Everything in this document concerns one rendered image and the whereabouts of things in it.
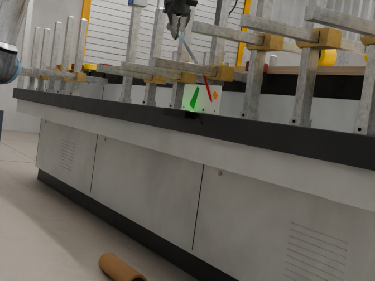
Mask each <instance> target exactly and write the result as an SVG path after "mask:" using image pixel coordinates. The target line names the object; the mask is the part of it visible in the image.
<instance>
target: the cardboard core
mask: <svg viewBox="0 0 375 281"><path fill-rule="evenodd" d="M98 264H99V267H100V269H101V270H102V271H104V272H105V273H106V274H107V275H108V276H110V277H111V278H112V279H113V280H114V281H147V279H146V278H145V277H144V276H143V275H142V274H140V273H139V272H138V271H136V270H135V269H133V268H132V267H131V266H129V265H128V264H127V263H125V262H124V261H122V260H121V259H120V258H119V257H117V256H116V255H114V254H113V253H105V254H103V255H102V256H101V257H100V259H99V263H98Z"/></svg>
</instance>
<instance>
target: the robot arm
mask: <svg viewBox="0 0 375 281"><path fill-rule="evenodd" d="M29 1H30V0H1V1H0V84H9V83H11V82H12V81H14V80H15V79H16V77H17V76H18V73H19V72H20V68H21V63H20V60H19V58H18V56H17V53H18V49H17V47H16V41H17V37H18V34H19V32H20V29H21V26H22V22H23V19H24V16H25V13H26V10H27V7H28V4H29ZM197 3H198V0H164V7H163V12H162V13H165V14H167V16H168V18H169V23H168V24H167V26H166V28H167V29H168V30H169V31H171V35H172V38H173V39H174V40H177V39H178V38H179V34H178V32H179V31H181V33H183V31H184V29H185V28H186V26H187V25H188V23H189V21H190V15H191V14H190V12H191V10H190V6H194V7H196V6H197ZM164 8H165V9H164ZM178 16H180V18H178ZM177 22H178V24H177Z"/></svg>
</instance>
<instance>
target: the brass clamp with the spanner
mask: <svg viewBox="0 0 375 281"><path fill-rule="evenodd" d="M206 66H208V67H214V68H217V72H216V77H215V76H205V77H206V79H207V80H216V81H230V82H232V81H233V75H234V67H230V66H224V65H206Z"/></svg>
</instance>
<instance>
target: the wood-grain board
mask: <svg viewBox="0 0 375 281"><path fill-rule="evenodd" d="M231 67H234V71H236V72H242V73H246V74H247V73H248V72H247V71H245V68H246V67H245V66H231ZM365 69H366V67H365V66H318V67H317V71H316V75H338V76H364V74H365ZM266 74H278V75H298V74H299V66H268V70H267V73H266Z"/></svg>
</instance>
